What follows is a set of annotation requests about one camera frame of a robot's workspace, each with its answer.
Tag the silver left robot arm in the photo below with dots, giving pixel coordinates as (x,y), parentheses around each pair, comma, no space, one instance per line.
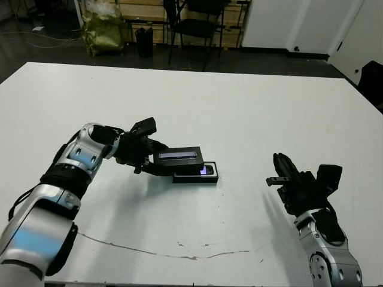
(60,191)

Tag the yellow-green sack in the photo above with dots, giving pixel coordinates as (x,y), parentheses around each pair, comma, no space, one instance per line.
(103,34)

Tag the black baseboard strip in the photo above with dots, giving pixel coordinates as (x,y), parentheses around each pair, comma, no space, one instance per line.
(266,51)

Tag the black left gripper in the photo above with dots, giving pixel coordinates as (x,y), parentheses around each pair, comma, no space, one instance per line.
(134,149)

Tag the black box lid blue print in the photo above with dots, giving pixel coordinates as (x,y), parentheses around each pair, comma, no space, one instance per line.
(179,160)

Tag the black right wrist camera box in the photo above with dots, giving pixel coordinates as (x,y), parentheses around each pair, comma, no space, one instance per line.
(329,179)

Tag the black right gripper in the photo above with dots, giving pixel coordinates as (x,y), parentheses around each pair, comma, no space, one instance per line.
(302,194)

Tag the white paper sheet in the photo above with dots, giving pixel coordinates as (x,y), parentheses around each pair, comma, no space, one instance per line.
(38,28)

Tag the black bar-shaped camera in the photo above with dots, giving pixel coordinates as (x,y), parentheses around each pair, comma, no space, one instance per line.
(207,171)

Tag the black mesh chair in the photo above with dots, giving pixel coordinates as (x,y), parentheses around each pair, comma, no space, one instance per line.
(196,27)

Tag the black chair backrest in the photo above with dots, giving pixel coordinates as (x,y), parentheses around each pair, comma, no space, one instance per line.
(371,82)

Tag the white partition post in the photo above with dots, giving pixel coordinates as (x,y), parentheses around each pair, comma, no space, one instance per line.
(79,13)

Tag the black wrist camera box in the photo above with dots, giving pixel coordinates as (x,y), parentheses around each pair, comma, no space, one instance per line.
(329,179)
(145,127)

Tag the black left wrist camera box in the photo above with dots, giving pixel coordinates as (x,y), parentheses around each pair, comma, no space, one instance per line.
(145,127)

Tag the black box base white insert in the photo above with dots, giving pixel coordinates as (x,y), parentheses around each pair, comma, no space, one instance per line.
(194,180)

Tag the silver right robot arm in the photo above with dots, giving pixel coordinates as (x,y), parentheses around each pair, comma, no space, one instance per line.
(329,251)

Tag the black waste bin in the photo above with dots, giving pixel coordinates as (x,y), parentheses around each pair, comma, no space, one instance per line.
(145,43)

